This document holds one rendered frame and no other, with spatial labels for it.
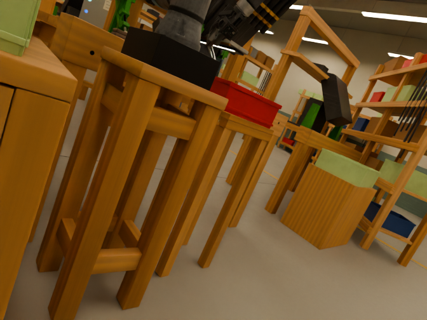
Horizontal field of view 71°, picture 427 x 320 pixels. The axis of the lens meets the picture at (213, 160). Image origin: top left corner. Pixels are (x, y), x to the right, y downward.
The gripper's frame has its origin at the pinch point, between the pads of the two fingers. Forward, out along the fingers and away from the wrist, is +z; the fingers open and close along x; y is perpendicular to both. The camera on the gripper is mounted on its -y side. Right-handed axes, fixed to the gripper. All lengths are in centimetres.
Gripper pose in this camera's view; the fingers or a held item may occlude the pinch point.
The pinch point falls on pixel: (208, 43)
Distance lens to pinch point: 149.3
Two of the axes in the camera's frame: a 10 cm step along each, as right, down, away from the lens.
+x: 6.8, 3.8, 6.2
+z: -7.0, 5.8, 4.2
